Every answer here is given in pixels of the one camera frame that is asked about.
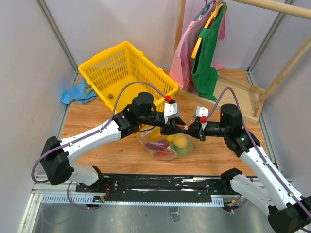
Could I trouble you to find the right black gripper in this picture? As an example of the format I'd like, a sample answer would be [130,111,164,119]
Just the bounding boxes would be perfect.
[184,119,229,141]

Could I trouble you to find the yellow orange mango toy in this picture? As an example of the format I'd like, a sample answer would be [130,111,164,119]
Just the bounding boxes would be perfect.
[173,134,188,149]

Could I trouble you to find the purple eggplant toy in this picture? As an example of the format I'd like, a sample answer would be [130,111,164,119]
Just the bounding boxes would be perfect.
[144,139,170,151]

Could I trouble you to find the clear zip top bag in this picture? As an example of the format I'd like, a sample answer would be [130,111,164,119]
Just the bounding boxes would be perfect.
[136,127,193,161]

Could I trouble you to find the watermelon slice toy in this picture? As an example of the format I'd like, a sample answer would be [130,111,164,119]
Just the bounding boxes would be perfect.
[152,148,177,161]

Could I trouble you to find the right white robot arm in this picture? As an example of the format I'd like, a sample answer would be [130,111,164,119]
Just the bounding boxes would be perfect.
[189,104,311,233]

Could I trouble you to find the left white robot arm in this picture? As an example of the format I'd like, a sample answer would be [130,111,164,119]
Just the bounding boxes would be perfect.
[40,92,185,192]

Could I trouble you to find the pink shirt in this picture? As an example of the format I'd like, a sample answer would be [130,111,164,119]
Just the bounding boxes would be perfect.
[169,3,226,95]

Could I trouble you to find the green shirt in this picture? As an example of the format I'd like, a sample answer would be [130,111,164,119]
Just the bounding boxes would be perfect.
[191,2,227,101]

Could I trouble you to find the yellow plastic basket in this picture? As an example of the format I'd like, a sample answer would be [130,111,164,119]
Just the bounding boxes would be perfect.
[78,41,179,126]

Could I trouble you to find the blue cloth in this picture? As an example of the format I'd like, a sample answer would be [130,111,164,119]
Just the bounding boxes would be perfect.
[60,78,97,104]

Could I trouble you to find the grey clothes hanger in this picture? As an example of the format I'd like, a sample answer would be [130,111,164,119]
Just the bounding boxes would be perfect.
[193,0,215,21]

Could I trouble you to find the yellow clothes hanger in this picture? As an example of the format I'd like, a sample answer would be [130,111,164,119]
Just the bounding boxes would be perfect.
[190,1,225,60]

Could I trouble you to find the wooden clothes rack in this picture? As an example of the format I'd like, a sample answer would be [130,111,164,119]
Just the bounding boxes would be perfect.
[177,0,311,124]

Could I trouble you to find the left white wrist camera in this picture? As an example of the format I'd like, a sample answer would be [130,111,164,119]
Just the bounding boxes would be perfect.
[163,103,179,123]

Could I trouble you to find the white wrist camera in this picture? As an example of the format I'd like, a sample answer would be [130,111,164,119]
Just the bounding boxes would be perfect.
[193,106,208,130]
[163,103,179,123]

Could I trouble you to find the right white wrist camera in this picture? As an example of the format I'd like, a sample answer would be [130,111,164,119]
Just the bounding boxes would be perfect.
[193,106,208,130]

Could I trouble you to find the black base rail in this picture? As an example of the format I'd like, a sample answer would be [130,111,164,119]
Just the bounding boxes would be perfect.
[75,173,243,204]

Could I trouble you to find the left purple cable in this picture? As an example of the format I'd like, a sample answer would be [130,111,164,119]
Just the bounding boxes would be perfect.
[31,81,172,211]

